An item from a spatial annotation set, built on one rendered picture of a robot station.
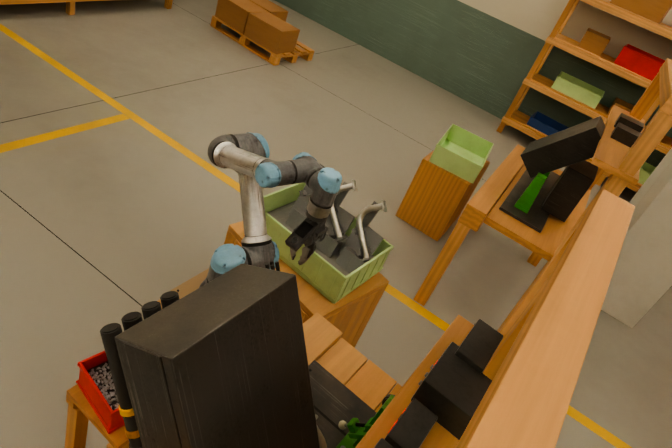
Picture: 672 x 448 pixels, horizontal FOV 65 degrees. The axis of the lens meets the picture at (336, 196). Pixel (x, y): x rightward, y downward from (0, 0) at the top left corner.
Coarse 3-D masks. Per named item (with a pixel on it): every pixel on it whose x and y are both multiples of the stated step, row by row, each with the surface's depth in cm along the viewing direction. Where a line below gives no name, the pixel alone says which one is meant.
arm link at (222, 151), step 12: (216, 144) 181; (228, 144) 182; (216, 156) 180; (228, 156) 175; (240, 156) 170; (252, 156) 167; (240, 168) 169; (252, 168) 163; (264, 168) 155; (276, 168) 156; (288, 168) 159; (264, 180) 155; (276, 180) 157; (288, 180) 160
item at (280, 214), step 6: (288, 204) 280; (276, 210) 272; (282, 210) 274; (288, 210) 276; (276, 216) 268; (282, 216) 270; (288, 216) 271; (282, 222) 266; (288, 228) 263; (342, 240) 270; (318, 252) 255; (324, 258) 253; (330, 258) 255; (336, 258) 256; (336, 264) 252; (342, 270) 250
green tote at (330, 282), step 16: (272, 192) 264; (288, 192) 275; (272, 208) 271; (272, 224) 248; (352, 224) 271; (272, 240) 251; (384, 240) 262; (288, 256) 248; (320, 256) 236; (384, 256) 259; (304, 272) 244; (320, 272) 238; (336, 272) 231; (352, 272) 234; (368, 272) 253; (320, 288) 240; (336, 288) 235; (352, 288) 246
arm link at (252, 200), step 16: (240, 144) 189; (256, 144) 193; (240, 176) 195; (240, 192) 197; (256, 192) 195; (256, 208) 196; (256, 224) 196; (256, 240) 196; (256, 256) 195; (272, 256) 199
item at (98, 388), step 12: (84, 360) 164; (96, 360) 167; (84, 372) 161; (96, 372) 166; (108, 372) 168; (84, 384) 164; (96, 384) 163; (108, 384) 165; (96, 396) 159; (108, 396) 161; (96, 408) 162; (108, 408) 154; (108, 420) 157; (120, 420) 160; (108, 432) 158
